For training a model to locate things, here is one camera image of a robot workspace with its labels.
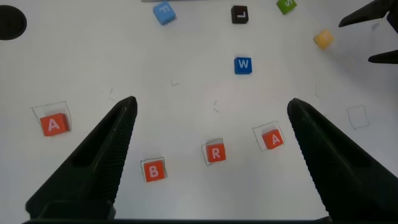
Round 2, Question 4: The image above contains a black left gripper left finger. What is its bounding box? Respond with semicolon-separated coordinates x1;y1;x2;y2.
25;95;138;220

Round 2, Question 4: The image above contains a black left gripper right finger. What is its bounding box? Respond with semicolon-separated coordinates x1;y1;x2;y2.
286;98;398;223

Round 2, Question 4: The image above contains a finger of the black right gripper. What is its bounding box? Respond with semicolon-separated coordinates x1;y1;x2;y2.
368;49;398;65
338;0;398;34

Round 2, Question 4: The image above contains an orange letter A block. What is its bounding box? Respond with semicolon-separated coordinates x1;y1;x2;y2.
39;113;70;138
261;129;285;151

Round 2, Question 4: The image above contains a yellow letter N block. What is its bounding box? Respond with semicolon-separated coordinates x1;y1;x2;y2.
313;29;335;50

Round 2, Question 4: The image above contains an orange letter R block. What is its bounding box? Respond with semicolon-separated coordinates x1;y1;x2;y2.
205;142;227;164

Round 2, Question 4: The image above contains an orange letter B block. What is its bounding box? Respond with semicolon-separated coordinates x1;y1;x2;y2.
142;159;167;183

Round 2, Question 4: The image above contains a green letter S block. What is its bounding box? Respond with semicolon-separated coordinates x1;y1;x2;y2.
275;0;298;16

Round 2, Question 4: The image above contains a black letter L block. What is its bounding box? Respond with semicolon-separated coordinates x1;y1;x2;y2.
230;5;249;25

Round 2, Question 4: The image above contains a blue letter W block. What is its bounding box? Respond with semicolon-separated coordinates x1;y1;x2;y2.
233;57;253;75

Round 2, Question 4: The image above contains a black round table grommet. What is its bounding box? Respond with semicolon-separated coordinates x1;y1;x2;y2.
0;4;28;41

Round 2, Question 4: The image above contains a light blue letter F block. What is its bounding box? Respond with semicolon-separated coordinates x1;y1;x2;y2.
152;1;177;26

